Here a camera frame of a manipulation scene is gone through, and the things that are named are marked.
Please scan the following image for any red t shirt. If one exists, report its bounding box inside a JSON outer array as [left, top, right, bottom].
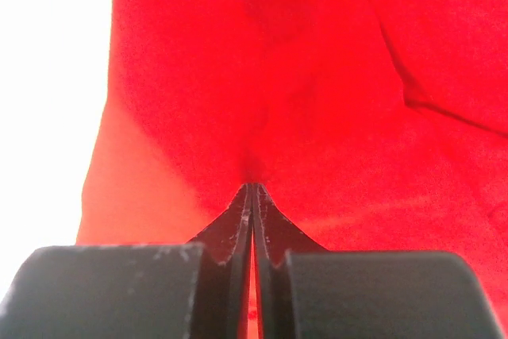
[[77, 0, 507, 325]]

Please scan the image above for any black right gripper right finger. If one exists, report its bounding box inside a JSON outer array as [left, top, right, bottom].
[[252, 183, 328, 338]]

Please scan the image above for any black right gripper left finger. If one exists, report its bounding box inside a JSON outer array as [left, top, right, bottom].
[[190, 183, 252, 338]]

